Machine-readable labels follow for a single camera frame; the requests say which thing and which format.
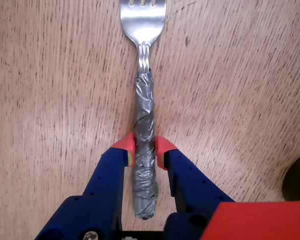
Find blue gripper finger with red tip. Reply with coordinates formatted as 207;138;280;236
154;135;235;240
34;131;137;240

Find fork with gray taped handle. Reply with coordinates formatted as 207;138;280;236
119;0;167;220

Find tall gray cup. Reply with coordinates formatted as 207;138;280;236
281;151;300;203

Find red camera mount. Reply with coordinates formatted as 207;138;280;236
201;200;300;240

